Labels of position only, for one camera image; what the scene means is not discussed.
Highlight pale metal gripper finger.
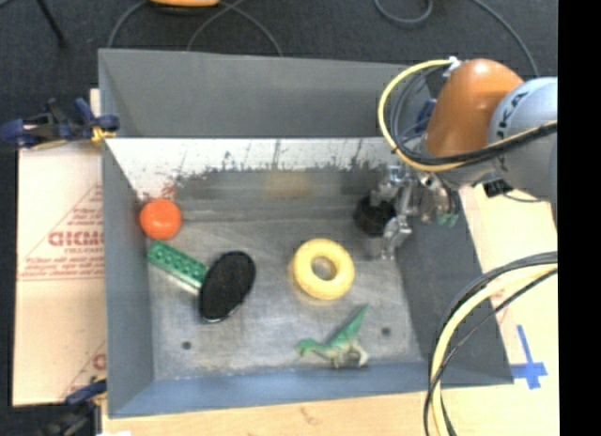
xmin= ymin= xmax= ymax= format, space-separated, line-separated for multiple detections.
xmin=380 ymin=218 xmax=402 ymax=261
xmin=393 ymin=223 xmax=415 ymax=259

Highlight black ribbed round cap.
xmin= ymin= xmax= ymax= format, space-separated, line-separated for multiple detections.
xmin=352 ymin=195 xmax=396 ymax=238

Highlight green toy dinosaur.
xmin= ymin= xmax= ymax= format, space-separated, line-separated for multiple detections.
xmin=294 ymin=303 xmax=371 ymax=370

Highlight grey metal bin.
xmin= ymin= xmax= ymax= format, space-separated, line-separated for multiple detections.
xmin=97 ymin=47 xmax=515 ymax=419

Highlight black oval brush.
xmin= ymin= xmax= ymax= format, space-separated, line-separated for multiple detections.
xmin=197 ymin=250 xmax=258 ymax=325

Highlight green studded flat block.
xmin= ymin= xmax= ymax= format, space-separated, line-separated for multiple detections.
xmin=146 ymin=241 xmax=210 ymax=295

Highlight orange ball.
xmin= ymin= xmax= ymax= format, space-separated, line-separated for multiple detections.
xmin=138 ymin=197 xmax=183 ymax=241

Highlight brown cardboard board, red print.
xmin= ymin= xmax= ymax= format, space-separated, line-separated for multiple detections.
xmin=11 ymin=140 xmax=109 ymax=408

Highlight black cylinder on white bracket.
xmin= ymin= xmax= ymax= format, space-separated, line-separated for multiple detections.
xmin=485 ymin=179 xmax=516 ymax=199

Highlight yellow ring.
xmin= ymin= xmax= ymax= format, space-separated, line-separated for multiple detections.
xmin=288 ymin=238 xmax=357 ymax=302

